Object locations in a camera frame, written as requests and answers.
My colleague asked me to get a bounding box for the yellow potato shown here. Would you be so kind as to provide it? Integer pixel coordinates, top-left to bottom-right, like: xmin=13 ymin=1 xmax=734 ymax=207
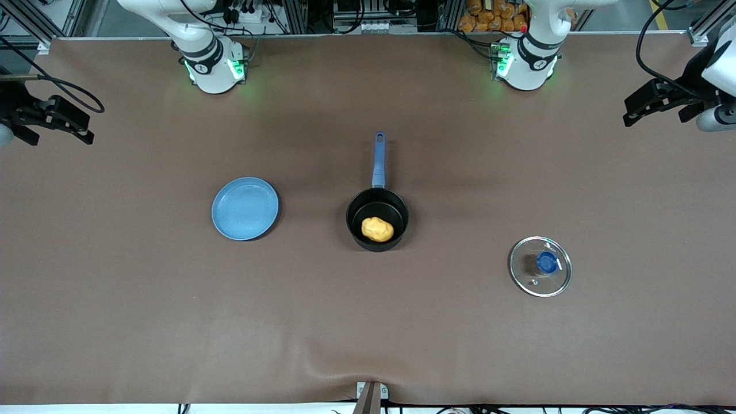
xmin=361 ymin=216 xmax=395 ymax=243

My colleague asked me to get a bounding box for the glass lid with blue knob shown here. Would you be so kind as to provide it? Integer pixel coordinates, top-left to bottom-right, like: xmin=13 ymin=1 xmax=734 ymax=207
xmin=509 ymin=236 xmax=573 ymax=298

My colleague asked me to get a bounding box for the blue round plate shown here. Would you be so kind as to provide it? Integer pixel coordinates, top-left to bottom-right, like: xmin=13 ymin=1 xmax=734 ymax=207
xmin=211 ymin=177 xmax=281 ymax=241

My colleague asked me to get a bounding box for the white power strip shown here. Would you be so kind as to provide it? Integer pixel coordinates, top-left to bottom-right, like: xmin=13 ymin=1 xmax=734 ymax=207
xmin=226 ymin=5 xmax=266 ymax=25

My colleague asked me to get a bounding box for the pile of orange bread rolls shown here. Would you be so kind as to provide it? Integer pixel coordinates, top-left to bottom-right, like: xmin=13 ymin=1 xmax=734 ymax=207
xmin=458 ymin=0 xmax=576 ymax=33

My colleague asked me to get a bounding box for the black pot with blue handle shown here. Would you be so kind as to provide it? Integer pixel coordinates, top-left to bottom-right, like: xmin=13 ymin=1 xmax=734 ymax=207
xmin=346 ymin=132 xmax=410 ymax=252

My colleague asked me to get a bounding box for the aluminium frame profile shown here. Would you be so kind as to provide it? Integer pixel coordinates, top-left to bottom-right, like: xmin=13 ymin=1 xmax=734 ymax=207
xmin=687 ymin=0 xmax=736 ymax=47
xmin=0 ymin=0 xmax=87 ymax=55

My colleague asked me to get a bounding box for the metal table clamp bracket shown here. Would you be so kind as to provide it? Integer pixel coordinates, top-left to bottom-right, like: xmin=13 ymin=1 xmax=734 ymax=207
xmin=352 ymin=381 xmax=389 ymax=414

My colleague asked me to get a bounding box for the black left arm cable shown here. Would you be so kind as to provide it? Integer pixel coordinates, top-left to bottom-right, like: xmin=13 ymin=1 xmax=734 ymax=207
xmin=635 ymin=0 xmax=714 ymax=99

